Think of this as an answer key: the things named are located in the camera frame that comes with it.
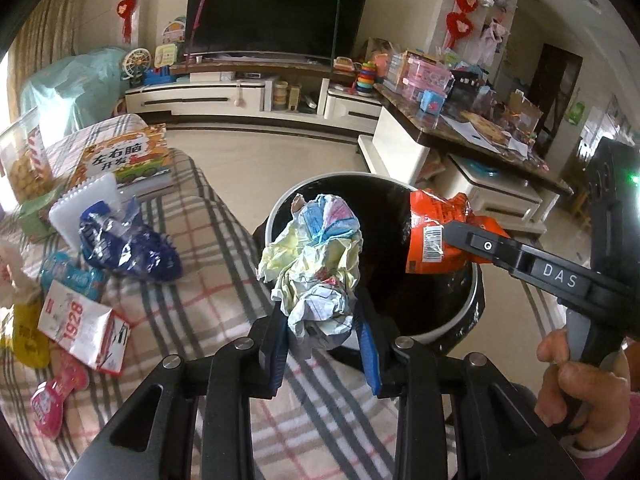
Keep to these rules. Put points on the plaid blanket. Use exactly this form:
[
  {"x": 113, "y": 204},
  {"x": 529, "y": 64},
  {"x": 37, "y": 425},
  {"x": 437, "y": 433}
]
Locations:
[{"x": 200, "y": 285}]

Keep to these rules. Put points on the red hanging decoration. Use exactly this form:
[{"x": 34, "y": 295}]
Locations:
[
  {"x": 462, "y": 10},
  {"x": 127, "y": 5}
]

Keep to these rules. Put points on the black flat television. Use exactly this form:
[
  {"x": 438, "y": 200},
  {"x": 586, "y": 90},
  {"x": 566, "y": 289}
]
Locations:
[{"x": 275, "y": 10}]

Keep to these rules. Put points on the green box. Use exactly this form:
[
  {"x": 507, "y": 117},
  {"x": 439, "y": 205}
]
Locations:
[{"x": 32, "y": 217}]

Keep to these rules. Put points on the person's right hand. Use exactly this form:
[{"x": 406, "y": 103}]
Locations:
[{"x": 595, "y": 400}]

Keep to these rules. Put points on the yellow packet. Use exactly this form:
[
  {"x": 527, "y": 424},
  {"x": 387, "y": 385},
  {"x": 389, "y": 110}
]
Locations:
[{"x": 25, "y": 335}]

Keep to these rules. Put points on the thick grey book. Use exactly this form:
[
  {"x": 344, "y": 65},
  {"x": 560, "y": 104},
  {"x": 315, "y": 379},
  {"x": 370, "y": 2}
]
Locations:
[{"x": 147, "y": 181}]

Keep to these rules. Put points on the orange snack packet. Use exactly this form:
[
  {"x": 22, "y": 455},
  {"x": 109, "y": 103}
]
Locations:
[{"x": 425, "y": 215}]

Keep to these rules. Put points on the orange picture book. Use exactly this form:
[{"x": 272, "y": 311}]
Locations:
[{"x": 125, "y": 152}]

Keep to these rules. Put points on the white low television cabinet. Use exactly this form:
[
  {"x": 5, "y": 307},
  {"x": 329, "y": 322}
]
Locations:
[{"x": 200, "y": 97}]

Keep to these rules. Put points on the brown-topped coffee table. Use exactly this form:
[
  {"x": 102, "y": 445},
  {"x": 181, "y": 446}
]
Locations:
[{"x": 400, "y": 130}]

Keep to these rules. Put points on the pink toy box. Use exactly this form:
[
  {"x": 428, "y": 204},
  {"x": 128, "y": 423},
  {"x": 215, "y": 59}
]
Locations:
[{"x": 425, "y": 77}]

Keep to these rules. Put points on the light blue wipes packet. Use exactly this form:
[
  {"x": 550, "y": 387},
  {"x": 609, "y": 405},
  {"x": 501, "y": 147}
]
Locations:
[{"x": 70, "y": 275}]

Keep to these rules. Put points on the small blue box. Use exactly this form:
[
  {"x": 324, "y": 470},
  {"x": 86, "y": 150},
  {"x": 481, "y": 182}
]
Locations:
[{"x": 431, "y": 102}]

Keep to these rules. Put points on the black bin with white rim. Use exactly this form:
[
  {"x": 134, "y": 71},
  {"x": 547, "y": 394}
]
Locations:
[{"x": 380, "y": 240}]

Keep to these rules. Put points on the pink packet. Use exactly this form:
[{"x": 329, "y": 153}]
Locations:
[{"x": 55, "y": 395}]

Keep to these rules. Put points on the person's right forearm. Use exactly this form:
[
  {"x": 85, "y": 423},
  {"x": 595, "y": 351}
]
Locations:
[{"x": 612, "y": 462}]

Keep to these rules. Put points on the dark wooden door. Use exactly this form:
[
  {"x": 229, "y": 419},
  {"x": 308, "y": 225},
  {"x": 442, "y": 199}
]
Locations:
[{"x": 555, "y": 85}]

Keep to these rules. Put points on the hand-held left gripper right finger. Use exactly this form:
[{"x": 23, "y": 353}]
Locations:
[{"x": 370, "y": 360}]

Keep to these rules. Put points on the white ridged plastic tray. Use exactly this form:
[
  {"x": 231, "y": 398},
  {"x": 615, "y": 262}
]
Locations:
[{"x": 75, "y": 215}]

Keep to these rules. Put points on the white and red carton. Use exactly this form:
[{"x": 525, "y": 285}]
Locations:
[{"x": 75, "y": 325}]

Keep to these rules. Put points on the crumpled blue wrapper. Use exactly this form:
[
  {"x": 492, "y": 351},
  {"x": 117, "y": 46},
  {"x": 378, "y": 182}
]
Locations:
[{"x": 135, "y": 250}]

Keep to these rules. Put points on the colourful stacking rings toy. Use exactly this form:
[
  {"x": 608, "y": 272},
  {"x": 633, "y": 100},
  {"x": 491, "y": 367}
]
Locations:
[{"x": 366, "y": 80}]

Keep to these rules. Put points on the clear cookie jar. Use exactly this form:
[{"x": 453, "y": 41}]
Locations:
[{"x": 22, "y": 165}]

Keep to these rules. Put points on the colourful paper ball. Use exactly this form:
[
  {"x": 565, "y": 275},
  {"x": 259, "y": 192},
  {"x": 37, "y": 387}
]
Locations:
[{"x": 320, "y": 240}]

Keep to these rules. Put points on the beige curtain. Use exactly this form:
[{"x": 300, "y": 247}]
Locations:
[{"x": 50, "y": 30}]

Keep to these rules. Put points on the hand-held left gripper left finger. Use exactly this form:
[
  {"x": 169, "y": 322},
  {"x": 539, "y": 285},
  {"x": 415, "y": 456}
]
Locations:
[{"x": 277, "y": 355}]

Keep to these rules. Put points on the white ferris wheel toy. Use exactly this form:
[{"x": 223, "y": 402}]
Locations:
[{"x": 136, "y": 66}]

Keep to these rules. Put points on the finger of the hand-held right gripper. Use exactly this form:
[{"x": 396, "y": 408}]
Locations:
[{"x": 500, "y": 252}]

